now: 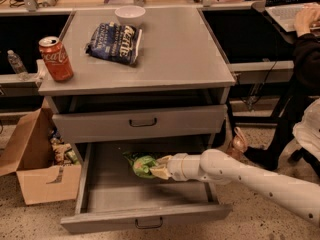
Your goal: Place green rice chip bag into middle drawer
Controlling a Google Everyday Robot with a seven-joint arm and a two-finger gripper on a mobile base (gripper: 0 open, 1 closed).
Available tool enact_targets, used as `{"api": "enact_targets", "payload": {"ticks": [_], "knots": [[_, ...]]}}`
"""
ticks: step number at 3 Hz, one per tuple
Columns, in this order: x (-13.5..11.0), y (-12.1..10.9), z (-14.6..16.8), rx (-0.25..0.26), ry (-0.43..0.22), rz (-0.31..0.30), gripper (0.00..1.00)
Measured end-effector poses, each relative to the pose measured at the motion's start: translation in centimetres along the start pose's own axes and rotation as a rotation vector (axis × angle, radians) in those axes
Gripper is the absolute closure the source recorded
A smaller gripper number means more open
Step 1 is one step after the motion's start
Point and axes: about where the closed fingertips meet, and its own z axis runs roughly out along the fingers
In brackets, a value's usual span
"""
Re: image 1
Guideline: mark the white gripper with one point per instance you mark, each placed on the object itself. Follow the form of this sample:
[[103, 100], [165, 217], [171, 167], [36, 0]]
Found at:
[[174, 167]]

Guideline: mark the green rice chip bag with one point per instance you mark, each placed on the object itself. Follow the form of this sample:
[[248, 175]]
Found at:
[[141, 162]]

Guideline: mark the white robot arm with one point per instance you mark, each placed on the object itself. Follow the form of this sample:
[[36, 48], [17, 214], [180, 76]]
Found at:
[[299, 197]]

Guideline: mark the grey upper closed drawer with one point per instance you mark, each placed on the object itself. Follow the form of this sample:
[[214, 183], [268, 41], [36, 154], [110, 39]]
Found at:
[[140, 124]]

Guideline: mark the grey open lower drawer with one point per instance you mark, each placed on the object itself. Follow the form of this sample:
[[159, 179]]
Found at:
[[111, 197]]

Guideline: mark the grey drawer cabinet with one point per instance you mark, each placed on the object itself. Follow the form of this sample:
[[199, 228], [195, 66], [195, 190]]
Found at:
[[179, 65]]

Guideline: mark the blue Kettle chip bag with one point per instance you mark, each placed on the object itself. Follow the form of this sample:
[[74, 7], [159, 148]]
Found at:
[[115, 42]]

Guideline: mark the person's hand on laptop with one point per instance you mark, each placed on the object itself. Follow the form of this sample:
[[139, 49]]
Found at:
[[306, 18]]

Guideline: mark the snack packets in box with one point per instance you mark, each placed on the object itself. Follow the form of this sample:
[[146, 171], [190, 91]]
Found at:
[[64, 154]]

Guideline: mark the cardboard box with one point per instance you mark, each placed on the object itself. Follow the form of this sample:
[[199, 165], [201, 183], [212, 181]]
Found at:
[[29, 154]]

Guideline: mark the black office chair base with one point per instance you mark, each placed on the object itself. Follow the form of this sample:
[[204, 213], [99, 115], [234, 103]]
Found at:
[[308, 158]]

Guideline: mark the red Coca-Cola can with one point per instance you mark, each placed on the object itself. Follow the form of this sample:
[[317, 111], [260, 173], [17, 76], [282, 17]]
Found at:
[[55, 58]]

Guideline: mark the white bowl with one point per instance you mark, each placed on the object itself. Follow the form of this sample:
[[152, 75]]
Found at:
[[130, 15]]

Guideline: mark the clear plastic water bottle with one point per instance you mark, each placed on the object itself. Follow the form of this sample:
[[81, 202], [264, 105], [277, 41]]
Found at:
[[17, 65]]

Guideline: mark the seated person in black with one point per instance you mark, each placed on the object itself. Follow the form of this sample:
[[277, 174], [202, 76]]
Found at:
[[306, 83]]

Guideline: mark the laptop computer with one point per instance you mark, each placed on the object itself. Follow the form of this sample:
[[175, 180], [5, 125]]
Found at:
[[283, 12]]

